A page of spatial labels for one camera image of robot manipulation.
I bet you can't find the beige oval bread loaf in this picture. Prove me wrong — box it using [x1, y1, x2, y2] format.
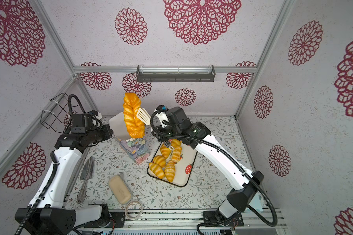
[108, 175, 132, 205]

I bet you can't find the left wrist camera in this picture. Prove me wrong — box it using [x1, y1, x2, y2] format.
[71, 114, 95, 134]

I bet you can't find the croissant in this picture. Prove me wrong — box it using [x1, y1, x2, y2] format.
[164, 161, 176, 182]
[171, 146, 182, 163]
[149, 162, 165, 179]
[171, 139, 182, 148]
[159, 143, 174, 159]
[153, 155, 166, 168]

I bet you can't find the black wall shelf rack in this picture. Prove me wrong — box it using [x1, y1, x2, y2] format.
[135, 66, 216, 83]

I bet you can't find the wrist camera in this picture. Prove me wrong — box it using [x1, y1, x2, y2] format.
[166, 107, 188, 124]
[71, 114, 95, 134]

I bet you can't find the white strawberry tray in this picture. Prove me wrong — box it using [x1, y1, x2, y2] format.
[147, 140, 197, 188]

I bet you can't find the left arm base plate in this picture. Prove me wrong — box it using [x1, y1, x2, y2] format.
[83, 211, 126, 229]

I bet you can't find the black wire wall holder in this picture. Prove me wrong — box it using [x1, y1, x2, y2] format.
[40, 93, 71, 133]

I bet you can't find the metal whisk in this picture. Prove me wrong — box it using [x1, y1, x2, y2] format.
[76, 157, 95, 204]

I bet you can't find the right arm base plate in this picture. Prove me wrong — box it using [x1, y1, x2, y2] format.
[203, 210, 244, 227]

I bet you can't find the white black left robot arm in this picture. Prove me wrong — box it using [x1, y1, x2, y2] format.
[15, 95, 113, 235]

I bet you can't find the clear tape roll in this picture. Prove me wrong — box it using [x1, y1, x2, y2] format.
[125, 200, 144, 220]

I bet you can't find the floral white paper bag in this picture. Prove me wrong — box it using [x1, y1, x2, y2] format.
[109, 112, 150, 165]

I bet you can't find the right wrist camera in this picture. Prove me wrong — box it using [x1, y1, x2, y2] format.
[166, 107, 188, 124]

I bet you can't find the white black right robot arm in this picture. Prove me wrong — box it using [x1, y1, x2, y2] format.
[136, 105, 278, 229]

